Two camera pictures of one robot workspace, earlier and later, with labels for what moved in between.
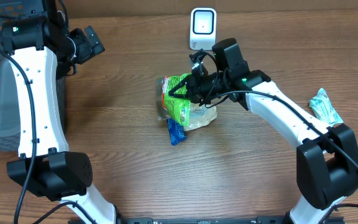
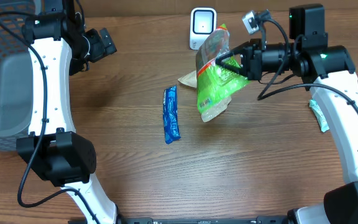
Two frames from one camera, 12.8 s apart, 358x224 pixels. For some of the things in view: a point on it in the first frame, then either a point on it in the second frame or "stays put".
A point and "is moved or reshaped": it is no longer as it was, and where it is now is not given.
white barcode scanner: (202, 30) stays put
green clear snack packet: (169, 106) is moved or reshaped
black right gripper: (192, 92) -> (249, 63)
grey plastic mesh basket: (0, 95) stays put
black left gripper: (87, 50) -> (101, 51)
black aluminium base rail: (267, 219) stays put
